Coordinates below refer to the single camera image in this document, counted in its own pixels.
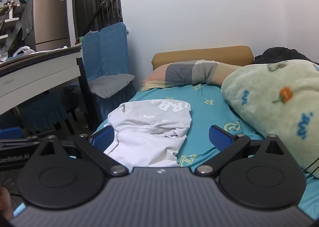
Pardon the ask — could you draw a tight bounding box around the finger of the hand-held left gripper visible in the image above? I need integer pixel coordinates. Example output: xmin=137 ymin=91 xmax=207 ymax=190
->
xmin=0 ymin=127 xmax=41 ymax=144

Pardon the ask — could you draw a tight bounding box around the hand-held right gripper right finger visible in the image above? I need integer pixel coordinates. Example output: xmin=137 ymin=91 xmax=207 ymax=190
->
xmin=195 ymin=125 xmax=287 ymax=176

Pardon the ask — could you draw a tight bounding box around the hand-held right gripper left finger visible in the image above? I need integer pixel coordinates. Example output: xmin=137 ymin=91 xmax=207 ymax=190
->
xmin=32 ymin=125 xmax=129 ymax=177

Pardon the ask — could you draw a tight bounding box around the white t-shirt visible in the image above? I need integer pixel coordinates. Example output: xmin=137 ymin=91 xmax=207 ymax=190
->
xmin=103 ymin=99 xmax=192 ymax=169

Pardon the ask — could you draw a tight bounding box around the person's left hand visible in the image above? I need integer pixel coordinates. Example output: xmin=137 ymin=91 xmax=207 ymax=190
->
xmin=0 ymin=187 xmax=13 ymax=220

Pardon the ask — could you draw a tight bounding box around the bed with teal sheet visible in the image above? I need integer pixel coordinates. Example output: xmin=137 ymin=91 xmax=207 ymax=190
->
xmin=90 ymin=84 xmax=319 ymax=220

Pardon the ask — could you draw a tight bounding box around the chair with dark blue cover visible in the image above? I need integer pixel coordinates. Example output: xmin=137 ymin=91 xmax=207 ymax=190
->
xmin=19 ymin=90 xmax=75 ymax=135

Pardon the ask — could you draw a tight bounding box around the grey seat cushion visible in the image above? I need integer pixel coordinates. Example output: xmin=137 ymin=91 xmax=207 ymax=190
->
xmin=88 ymin=74 xmax=135 ymax=99

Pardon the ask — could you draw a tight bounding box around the green printed fleece blanket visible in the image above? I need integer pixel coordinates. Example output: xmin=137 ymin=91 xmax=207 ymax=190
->
xmin=221 ymin=60 xmax=319 ymax=179

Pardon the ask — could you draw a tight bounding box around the plaid pillow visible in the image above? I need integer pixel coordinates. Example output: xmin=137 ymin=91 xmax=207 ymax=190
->
xmin=142 ymin=60 xmax=243 ymax=91

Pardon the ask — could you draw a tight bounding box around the white plastic bag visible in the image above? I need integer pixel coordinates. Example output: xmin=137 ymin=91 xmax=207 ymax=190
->
xmin=12 ymin=46 xmax=36 ymax=57

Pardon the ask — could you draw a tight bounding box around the black clothing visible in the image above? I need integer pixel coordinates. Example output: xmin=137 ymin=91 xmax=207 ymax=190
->
xmin=254 ymin=47 xmax=319 ymax=64

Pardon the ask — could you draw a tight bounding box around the bronze refrigerator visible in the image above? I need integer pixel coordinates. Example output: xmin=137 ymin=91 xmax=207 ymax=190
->
xmin=24 ymin=0 xmax=71 ymax=52

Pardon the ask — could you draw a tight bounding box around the thin black cable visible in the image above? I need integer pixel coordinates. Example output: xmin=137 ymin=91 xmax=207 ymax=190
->
xmin=302 ymin=152 xmax=319 ymax=179

